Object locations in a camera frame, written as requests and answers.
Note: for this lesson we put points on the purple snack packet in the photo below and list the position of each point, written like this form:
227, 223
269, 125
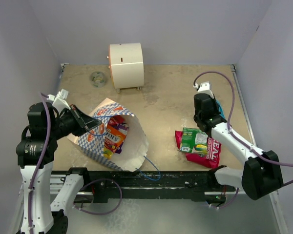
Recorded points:
122, 128

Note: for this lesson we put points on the white cylindrical box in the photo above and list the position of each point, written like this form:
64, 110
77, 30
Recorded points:
126, 66

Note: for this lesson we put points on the red chips bag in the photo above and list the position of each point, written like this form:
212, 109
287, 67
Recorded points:
210, 160

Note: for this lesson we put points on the orange Fox's fruits candy bag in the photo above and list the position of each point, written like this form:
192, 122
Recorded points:
113, 139

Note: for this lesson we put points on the blue checkered paper bag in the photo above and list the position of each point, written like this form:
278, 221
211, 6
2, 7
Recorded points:
135, 147

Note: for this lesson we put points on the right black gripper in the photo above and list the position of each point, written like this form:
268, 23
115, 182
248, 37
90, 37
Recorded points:
216, 110

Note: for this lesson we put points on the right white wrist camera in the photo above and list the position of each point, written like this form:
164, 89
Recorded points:
204, 88

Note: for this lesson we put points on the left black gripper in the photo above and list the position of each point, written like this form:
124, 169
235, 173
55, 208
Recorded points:
89, 122

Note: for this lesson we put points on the clear tape roll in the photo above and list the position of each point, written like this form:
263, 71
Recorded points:
98, 79

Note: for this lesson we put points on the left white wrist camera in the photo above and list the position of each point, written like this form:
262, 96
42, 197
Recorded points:
59, 100

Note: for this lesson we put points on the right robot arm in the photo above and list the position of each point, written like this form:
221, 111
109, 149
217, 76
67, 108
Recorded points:
261, 173

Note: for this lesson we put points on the red orange snack packet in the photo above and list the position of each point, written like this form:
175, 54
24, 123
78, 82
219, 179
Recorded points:
116, 120

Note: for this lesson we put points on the blue gummy candy bag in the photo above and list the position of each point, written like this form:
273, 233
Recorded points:
220, 109

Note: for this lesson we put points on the green snack bag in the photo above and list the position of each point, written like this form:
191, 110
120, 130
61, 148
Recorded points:
194, 141

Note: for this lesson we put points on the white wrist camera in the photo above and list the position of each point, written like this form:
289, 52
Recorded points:
204, 88
59, 100

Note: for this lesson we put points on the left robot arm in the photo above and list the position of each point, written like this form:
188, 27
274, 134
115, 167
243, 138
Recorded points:
35, 158

